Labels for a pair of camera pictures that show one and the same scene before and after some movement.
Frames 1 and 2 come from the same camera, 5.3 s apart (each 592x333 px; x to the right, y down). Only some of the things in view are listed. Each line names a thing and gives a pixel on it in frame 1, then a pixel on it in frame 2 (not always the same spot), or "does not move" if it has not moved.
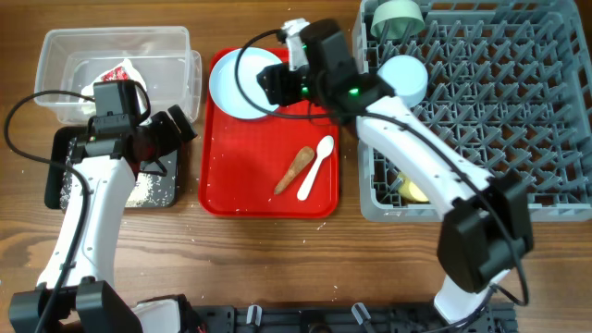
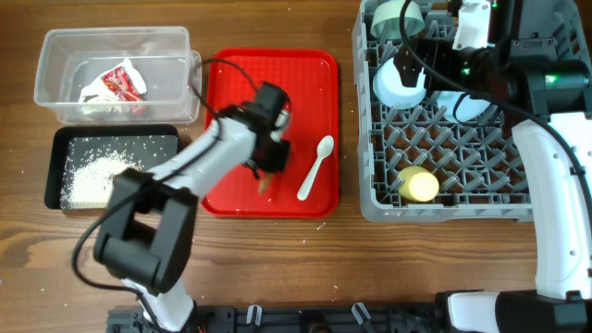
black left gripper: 172,137 -> 279,164
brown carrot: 297,165 -> 265,179
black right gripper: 276,84 -> 438,53
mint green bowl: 394,18 does not move
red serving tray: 243,160 does not move
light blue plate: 223,89 -> 466,109
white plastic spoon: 324,147 does not move
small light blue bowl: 407,77 does not move
